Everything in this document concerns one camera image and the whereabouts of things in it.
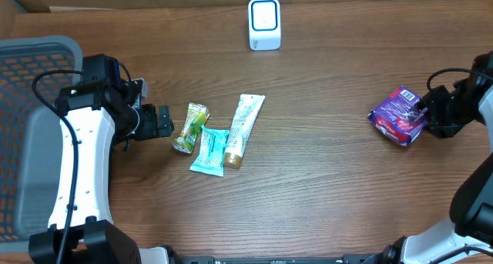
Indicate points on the white tube with gold cap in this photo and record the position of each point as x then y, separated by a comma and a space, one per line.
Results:
243, 121

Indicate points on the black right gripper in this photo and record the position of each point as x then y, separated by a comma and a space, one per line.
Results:
431, 112

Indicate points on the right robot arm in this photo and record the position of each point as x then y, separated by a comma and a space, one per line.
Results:
468, 229

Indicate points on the white barcode scanner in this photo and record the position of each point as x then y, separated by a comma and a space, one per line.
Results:
264, 25

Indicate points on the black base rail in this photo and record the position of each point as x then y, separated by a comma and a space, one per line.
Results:
174, 258

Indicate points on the purple Carefree pad pack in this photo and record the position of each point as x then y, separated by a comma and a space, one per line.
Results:
398, 117

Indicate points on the grey plastic mesh basket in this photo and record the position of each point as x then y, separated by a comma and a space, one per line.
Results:
31, 138

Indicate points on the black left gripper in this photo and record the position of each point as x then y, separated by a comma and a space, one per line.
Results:
152, 121

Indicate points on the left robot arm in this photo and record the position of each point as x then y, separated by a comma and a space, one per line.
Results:
102, 109

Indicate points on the teal wet wipes pack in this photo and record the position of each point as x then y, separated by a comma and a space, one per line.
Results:
212, 151

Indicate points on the green yellow snack packet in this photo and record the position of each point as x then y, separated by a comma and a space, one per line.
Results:
197, 116

